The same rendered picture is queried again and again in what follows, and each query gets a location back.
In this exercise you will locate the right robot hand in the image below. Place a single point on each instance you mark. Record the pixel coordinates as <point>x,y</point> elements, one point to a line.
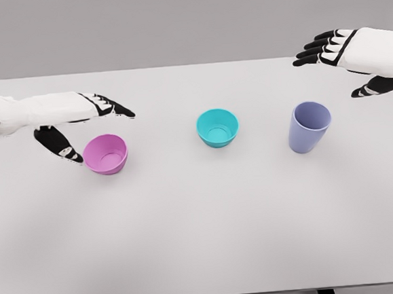
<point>369,53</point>

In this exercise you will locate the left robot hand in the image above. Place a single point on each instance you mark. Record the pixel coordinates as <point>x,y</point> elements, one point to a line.
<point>67,107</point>

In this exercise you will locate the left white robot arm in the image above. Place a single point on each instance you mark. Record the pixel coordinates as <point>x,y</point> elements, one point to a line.
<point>8,115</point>

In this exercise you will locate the pink bowl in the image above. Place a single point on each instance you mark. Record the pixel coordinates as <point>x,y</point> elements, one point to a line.
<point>106,154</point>

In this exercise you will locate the lavender cup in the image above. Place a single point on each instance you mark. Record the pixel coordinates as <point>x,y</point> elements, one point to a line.
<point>308,127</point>

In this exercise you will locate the teal bowl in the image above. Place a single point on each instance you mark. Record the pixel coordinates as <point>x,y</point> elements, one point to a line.
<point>217,127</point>

